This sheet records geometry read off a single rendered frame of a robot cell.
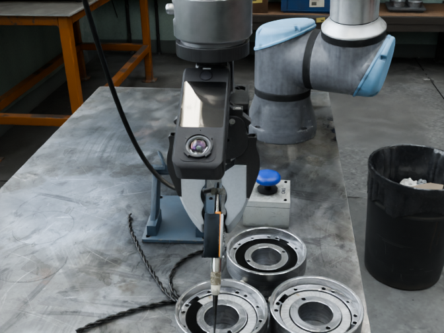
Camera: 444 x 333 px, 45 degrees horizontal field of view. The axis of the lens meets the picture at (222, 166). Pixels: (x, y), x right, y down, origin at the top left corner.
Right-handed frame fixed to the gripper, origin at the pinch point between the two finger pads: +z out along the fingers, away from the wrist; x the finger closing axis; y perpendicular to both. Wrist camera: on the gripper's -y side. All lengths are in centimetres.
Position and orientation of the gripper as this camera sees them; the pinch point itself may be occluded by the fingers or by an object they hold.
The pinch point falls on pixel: (215, 225)
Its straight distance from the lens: 59.2
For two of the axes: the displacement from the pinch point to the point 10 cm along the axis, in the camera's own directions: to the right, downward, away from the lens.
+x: -10.0, -0.2, 0.6
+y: 0.7, -4.6, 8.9
